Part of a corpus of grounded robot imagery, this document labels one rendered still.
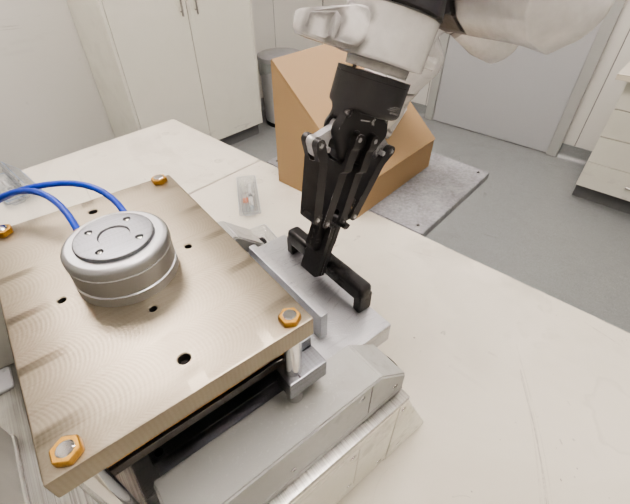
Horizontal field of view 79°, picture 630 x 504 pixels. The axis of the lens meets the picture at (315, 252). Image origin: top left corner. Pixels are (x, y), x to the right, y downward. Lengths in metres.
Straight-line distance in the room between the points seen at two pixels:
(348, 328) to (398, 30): 0.31
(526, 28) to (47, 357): 0.44
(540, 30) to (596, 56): 2.82
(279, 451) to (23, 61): 2.69
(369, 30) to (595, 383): 0.66
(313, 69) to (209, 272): 0.81
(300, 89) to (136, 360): 0.82
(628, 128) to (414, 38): 2.38
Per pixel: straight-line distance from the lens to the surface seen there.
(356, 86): 0.39
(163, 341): 0.29
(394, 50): 0.38
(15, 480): 0.49
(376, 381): 0.39
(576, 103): 3.29
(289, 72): 1.02
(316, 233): 0.44
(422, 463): 0.64
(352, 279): 0.46
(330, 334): 0.45
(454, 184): 1.20
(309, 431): 0.36
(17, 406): 0.56
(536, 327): 0.85
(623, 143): 2.75
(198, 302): 0.31
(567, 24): 0.41
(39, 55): 2.88
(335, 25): 0.39
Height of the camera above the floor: 1.33
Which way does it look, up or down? 41 degrees down
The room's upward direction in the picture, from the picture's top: straight up
